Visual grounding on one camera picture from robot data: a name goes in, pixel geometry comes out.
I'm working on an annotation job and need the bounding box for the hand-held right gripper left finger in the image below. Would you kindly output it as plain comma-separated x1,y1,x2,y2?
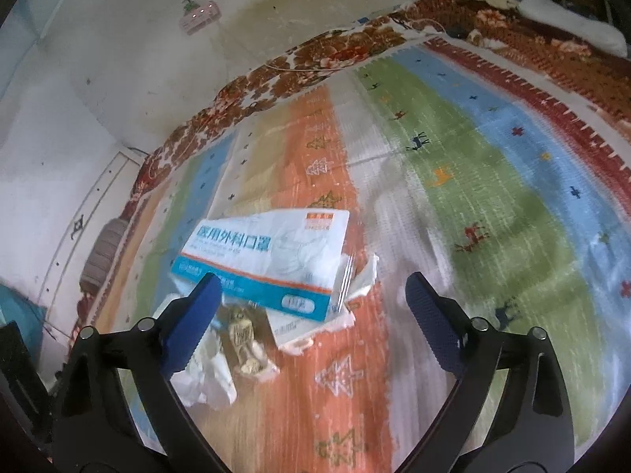
52,272,232,473

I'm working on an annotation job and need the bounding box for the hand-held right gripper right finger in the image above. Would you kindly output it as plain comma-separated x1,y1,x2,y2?
399,272,575,473

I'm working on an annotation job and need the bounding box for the yellowish wrapper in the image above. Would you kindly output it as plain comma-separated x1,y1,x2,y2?
219,305,279,380

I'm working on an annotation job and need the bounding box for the white tissue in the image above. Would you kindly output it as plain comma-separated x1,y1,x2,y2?
153,296,238,410

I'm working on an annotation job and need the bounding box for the white blue face mask box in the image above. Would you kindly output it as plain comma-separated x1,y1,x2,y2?
170,208,352,323

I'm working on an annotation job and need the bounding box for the torn white paper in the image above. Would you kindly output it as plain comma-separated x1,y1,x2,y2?
269,251,380,356

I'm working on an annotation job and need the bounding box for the teal object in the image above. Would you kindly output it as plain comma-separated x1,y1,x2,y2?
0,283,47,356

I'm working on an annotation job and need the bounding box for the grey ribbed cushion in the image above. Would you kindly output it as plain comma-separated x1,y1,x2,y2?
79,219,130,301

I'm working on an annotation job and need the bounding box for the striped colourful woven mat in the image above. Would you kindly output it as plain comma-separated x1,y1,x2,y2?
74,34,631,473

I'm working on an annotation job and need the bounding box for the brown floral blanket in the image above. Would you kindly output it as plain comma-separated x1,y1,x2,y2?
74,0,631,346

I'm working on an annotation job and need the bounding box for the white pillow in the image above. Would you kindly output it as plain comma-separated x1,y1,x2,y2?
520,0,627,57

